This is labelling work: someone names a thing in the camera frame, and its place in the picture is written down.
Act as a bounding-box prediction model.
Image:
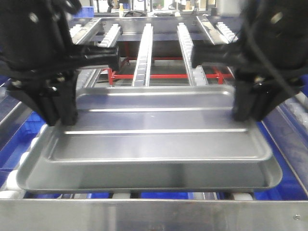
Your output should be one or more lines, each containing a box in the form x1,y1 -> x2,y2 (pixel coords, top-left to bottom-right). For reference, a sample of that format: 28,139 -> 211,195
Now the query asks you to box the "right white roller track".
177,23 -> 208,86

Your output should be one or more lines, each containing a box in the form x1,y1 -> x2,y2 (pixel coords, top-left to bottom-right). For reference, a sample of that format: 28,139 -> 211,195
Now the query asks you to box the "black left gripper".
0,0 -> 120,126

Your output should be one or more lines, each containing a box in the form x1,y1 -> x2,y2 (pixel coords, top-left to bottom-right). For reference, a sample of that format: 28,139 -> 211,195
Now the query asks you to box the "large silver outer tray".
16,128 -> 282,193

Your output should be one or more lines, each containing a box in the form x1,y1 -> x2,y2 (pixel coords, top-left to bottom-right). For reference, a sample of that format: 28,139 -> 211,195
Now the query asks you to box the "middle white roller track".
132,24 -> 154,87

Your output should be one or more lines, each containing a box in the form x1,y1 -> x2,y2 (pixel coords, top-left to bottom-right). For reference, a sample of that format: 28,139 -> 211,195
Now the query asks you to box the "small silver tray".
45,85 -> 272,163

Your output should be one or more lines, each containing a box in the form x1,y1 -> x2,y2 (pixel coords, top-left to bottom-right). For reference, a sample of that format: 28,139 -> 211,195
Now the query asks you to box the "red metal frame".
102,40 -> 233,86

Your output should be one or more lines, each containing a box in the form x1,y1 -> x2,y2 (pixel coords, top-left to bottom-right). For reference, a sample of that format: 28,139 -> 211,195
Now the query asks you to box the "blue bin below rack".
0,72 -> 49,183

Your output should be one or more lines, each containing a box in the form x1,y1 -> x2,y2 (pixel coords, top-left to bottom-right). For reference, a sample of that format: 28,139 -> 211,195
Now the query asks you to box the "steel front rack bar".
0,199 -> 308,231

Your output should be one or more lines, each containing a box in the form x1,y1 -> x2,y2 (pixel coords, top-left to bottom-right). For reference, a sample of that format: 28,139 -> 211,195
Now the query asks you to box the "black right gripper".
191,0 -> 308,121

